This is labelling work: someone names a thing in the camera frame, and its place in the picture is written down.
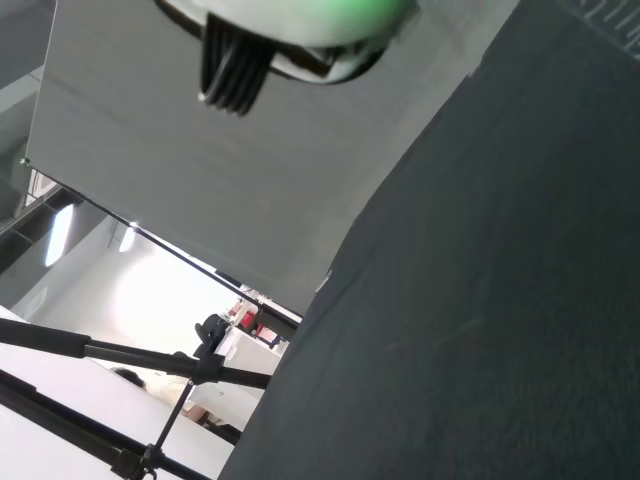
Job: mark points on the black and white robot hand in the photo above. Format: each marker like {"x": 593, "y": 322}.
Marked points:
{"x": 300, "y": 20}

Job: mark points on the grey backdrop panel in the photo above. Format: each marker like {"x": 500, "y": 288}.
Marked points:
{"x": 200, "y": 175}

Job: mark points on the ceiling light strip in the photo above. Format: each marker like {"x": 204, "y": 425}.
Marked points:
{"x": 57, "y": 235}
{"x": 126, "y": 240}

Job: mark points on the red box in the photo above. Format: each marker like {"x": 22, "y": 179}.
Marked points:
{"x": 248, "y": 317}

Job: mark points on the black table cloth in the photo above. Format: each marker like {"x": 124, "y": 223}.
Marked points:
{"x": 450, "y": 300}

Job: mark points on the white box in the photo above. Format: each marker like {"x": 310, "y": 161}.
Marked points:
{"x": 250, "y": 350}

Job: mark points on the person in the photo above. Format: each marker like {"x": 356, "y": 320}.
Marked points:
{"x": 165, "y": 390}

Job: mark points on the black camera tripod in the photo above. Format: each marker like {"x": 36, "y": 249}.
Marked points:
{"x": 50, "y": 337}

